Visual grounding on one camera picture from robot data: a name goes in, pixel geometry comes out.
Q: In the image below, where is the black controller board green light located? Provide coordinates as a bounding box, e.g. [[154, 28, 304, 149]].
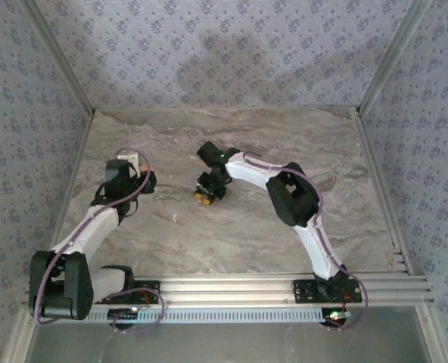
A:
[[320, 307, 353, 328], [107, 307, 142, 323]]

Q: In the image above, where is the aluminium table side rail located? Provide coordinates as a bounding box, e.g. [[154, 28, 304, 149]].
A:
[[354, 107, 414, 276], [53, 108, 97, 249]]

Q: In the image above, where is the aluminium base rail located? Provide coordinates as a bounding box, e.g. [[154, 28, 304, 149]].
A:
[[131, 274, 436, 307]]

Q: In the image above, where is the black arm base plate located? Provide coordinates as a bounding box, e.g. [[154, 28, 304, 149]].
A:
[[291, 278, 363, 304], [95, 278, 163, 306]]

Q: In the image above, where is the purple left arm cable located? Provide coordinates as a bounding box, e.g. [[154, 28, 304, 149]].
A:
[[34, 146, 166, 334]]

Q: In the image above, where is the white slotted cable duct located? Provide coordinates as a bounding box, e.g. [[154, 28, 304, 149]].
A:
[[86, 306, 325, 325]]

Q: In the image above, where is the aluminium frame post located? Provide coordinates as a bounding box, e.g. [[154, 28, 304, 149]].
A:
[[415, 305, 448, 363], [354, 0, 435, 114], [0, 298, 34, 363], [19, 0, 98, 116]]

